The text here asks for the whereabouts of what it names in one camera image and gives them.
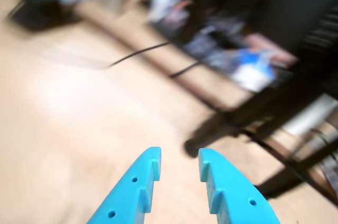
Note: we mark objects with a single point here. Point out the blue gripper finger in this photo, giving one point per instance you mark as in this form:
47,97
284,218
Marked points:
232,195
126,197

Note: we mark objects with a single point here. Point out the blue white package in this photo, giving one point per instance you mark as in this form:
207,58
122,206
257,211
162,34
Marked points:
253,76

